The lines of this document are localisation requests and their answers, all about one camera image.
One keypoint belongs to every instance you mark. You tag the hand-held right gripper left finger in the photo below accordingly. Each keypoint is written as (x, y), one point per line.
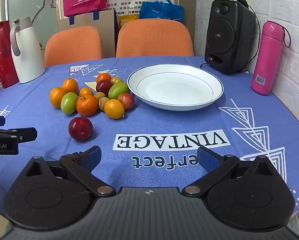
(94, 156)

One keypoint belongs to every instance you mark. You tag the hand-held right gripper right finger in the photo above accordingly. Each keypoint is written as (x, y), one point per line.
(207, 158)

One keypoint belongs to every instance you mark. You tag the yellowish orange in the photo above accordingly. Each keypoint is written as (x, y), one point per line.
(114, 108)

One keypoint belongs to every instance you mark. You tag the green jujube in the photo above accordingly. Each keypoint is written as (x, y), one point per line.
(69, 103)
(118, 90)

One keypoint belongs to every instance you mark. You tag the tan longan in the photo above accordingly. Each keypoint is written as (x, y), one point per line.
(103, 103)
(99, 95)

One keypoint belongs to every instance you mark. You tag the pink red plum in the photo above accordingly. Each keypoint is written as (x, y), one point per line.
(126, 101)

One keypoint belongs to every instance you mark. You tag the small orange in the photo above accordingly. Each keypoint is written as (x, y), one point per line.
(85, 91)

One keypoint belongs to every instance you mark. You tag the white plate with blue rim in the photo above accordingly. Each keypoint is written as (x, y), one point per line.
(174, 87)

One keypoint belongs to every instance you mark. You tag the blue printed tablecloth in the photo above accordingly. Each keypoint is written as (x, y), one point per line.
(52, 135)

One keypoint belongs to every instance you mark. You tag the red jug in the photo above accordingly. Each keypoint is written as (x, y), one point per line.
(3, 55)

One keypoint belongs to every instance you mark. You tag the white thermos jug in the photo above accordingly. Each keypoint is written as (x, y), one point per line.
(29, 60)

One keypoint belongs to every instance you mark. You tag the orange fabric chair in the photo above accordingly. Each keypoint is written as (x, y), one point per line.
(154, 38)
(73, 45)

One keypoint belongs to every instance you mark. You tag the pink thermos bottle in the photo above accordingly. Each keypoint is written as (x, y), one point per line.
(267, 60)

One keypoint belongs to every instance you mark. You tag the black speaker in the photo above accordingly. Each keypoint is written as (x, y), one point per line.
(227, 37)

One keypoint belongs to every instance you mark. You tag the yellow sack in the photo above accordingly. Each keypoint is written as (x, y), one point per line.
(128, 20)

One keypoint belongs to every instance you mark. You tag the blue tote bag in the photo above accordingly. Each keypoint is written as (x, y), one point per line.
(162, 11)

